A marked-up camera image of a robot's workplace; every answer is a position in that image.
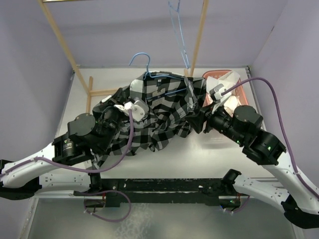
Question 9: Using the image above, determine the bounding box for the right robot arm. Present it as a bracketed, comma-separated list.
[186, 105, 319, 229]

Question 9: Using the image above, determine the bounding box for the pink plastic laundry basket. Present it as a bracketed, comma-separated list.
[200, 70, 249, 135]

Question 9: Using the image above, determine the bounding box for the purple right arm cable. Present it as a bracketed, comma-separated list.
[221, 77, 319, 195]

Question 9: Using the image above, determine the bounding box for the light blue wire hanger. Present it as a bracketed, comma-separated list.
[167, 0, 190, 69]

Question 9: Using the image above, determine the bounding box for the black white checkered shirt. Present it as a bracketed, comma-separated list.
[92, 77, 206, 156]

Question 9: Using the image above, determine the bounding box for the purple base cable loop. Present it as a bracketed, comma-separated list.
[83, 187, 134, 222]

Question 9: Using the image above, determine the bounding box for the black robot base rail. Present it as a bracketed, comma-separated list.
[74, 169, 241, 207]

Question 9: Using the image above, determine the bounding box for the wooden clothes rack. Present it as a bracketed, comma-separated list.
[38, 0, 209, 113]

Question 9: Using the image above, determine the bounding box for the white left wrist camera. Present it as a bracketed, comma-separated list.
[114, 98, 150, 122]

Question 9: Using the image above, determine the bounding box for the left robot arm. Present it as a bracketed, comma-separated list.
[0, 107, 127, 200]

